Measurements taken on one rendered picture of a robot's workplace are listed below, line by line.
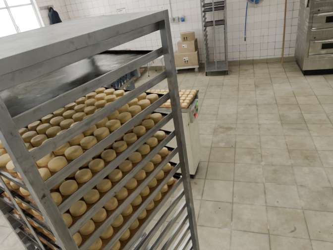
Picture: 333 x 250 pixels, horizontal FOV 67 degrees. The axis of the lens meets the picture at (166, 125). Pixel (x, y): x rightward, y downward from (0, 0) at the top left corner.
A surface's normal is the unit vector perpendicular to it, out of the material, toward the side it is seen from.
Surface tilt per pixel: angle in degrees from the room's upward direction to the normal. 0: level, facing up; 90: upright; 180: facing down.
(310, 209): 0
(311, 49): 91
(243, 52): 90
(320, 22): 90
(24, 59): 90
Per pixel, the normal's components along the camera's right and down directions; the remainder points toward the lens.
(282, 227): -0.15, -0.86
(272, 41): -0.26, 0.51
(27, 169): 0.83, 0.17
